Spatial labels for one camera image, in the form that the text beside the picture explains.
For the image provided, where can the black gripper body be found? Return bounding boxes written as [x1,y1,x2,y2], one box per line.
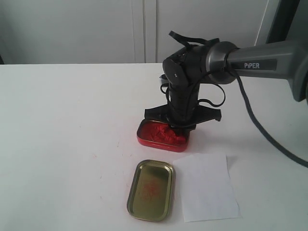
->
[144,84,221,130]

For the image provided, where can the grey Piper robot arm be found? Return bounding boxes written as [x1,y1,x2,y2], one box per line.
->
[144,39,308,129]

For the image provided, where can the red ink tin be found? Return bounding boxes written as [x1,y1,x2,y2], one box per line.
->
[137,119,190,153]

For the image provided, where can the white paper sheet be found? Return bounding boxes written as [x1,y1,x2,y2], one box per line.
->
[173,154,241,222]

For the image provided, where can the gold tin lid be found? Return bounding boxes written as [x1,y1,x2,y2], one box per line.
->
[127,159,175,222]

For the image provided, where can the white cabinet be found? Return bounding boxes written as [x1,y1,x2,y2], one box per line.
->
[0,0,279,64]

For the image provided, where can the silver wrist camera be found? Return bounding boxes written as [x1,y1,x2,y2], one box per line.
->
[159,74,169,85]

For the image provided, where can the dark door frame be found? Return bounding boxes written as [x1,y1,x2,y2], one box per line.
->
[265,0,300,44]

